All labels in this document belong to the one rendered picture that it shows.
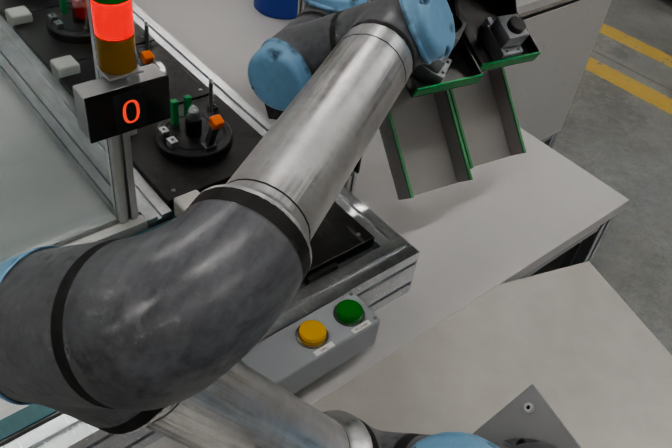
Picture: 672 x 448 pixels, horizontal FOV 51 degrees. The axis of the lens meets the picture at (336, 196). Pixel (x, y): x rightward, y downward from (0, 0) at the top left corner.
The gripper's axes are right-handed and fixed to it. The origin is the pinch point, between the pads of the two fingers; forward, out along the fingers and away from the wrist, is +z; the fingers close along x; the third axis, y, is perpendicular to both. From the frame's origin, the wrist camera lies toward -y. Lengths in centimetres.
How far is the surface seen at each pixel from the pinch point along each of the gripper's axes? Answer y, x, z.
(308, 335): 15.1, -9.6, 10.0
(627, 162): -35, 216, 107
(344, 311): 14.6, -2.5, 10.0
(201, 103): -42.5, 7.6, 10.2
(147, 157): -32.5, -9.4, 10.2
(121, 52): -16.1, -19.4, -22.2
